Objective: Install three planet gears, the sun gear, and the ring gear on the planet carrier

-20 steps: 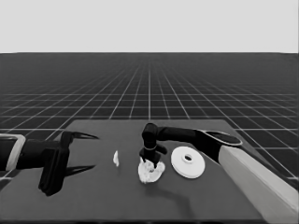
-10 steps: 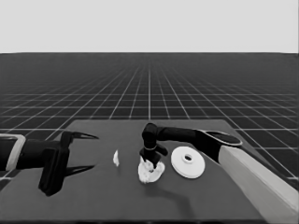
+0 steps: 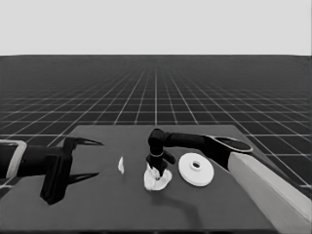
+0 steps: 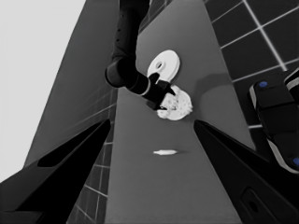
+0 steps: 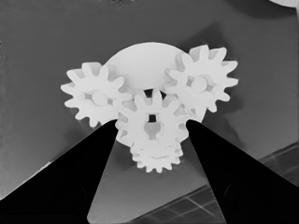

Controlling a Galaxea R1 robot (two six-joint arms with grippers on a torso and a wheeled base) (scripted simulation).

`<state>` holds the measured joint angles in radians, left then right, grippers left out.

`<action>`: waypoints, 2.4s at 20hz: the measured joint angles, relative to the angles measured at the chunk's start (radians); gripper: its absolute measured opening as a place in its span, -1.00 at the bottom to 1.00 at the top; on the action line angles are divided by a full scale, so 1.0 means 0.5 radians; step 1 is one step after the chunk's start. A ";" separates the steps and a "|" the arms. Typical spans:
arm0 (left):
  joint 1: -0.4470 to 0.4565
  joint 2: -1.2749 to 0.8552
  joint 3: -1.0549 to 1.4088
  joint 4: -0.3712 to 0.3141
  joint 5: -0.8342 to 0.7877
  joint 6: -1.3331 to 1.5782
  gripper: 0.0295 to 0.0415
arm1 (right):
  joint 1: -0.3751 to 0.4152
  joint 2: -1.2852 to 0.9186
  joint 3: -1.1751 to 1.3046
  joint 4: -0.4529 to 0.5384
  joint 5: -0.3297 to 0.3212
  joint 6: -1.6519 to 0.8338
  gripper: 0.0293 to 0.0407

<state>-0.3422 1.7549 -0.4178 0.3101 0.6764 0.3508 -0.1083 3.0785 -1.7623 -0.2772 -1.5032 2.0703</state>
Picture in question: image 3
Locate large thick white disc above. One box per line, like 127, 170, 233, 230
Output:
177, 152, 215, 188

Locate white round carrier with pins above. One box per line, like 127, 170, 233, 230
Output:
143, 163, 173, 192

